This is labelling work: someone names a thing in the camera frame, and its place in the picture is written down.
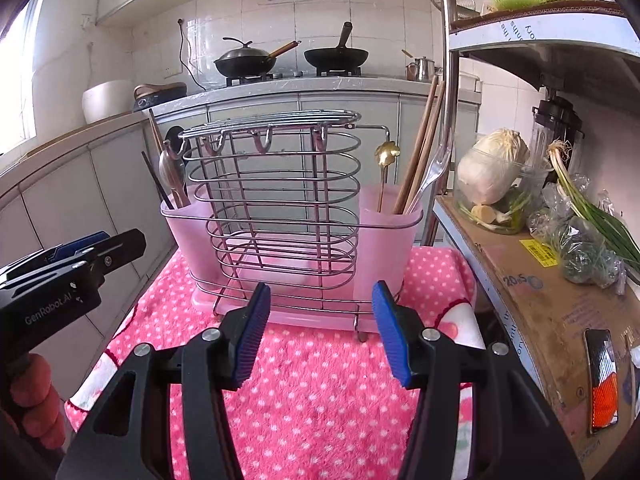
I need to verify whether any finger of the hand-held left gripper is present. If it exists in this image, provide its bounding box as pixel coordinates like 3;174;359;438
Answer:
0;231;111;281
75;228;147;274

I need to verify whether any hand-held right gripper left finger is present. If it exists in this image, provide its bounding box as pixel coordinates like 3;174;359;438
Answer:
56;282;272;480

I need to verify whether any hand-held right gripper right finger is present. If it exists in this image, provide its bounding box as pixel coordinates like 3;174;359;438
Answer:
371;280;586;480

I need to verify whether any pink plastic utensil cup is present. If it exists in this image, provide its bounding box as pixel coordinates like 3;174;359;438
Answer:
358;185;424;302
160;195;224;292

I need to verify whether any black chopstick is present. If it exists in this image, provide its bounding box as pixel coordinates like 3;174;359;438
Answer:
141;150;174;211

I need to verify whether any steel spoon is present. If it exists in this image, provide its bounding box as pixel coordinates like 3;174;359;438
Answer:
158;140;189;209

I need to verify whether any black plastic spoon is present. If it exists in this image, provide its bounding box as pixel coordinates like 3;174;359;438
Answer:
164;126;185;161

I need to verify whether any steel wire utensil rack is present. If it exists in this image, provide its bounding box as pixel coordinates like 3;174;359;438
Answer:
177;110;424;344

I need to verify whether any clear plastic fork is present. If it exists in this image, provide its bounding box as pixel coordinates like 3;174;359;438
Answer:
405;132;454;214

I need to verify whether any gold spoon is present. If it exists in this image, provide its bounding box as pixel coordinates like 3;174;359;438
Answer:
375;141;402;214

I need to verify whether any light wooden chopstick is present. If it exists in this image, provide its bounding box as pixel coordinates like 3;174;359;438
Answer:
392;77;440;216
400;80;447;216

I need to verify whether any person's left hand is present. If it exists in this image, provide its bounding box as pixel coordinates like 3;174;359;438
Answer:
7;352;69;451

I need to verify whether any pink plastic drip tray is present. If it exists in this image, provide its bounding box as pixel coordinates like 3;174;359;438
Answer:
190;280;402;334

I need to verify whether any pink polka dot cloth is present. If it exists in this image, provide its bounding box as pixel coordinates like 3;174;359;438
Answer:
65;245;487;480

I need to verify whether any white rice cooker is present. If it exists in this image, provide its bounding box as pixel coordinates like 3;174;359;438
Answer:
81;79;135;125

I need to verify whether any cardboard sheet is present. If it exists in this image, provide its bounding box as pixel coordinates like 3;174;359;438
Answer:
432;195;640;480

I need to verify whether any black induction cooker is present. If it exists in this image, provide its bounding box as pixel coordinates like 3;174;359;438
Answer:
132;81;188;112

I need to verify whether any window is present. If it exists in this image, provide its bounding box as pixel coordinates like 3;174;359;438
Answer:
0;0;52;157

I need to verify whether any napa cabbage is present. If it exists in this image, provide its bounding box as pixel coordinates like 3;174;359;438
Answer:
457;128;531;206

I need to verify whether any clear plastic bowl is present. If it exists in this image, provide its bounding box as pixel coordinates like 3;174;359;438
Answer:
452;160;552;236

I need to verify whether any plastic bag of greens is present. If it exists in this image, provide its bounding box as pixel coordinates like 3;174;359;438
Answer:
527;175;627;289

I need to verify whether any black smartphone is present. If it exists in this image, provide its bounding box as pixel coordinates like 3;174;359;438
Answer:
583;329;622;435

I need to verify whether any black wok with lid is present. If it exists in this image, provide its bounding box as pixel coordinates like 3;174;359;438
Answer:
214;37;303;79

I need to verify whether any bunch of scallions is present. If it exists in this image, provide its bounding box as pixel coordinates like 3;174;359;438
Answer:
547;141;640;272

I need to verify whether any gas stove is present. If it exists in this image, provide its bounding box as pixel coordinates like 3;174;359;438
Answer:
225;66;364;86

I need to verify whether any black blender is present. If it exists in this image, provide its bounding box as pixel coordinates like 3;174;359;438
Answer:
530;95;586;172

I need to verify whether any stainless steel shelf rack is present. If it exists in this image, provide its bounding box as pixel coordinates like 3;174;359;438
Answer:
422;0;640;246

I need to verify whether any black frying pan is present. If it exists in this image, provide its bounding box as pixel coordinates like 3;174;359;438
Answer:
303;21;370;70

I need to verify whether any black power cable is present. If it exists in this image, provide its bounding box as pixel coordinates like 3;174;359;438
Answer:
177;19;207;92

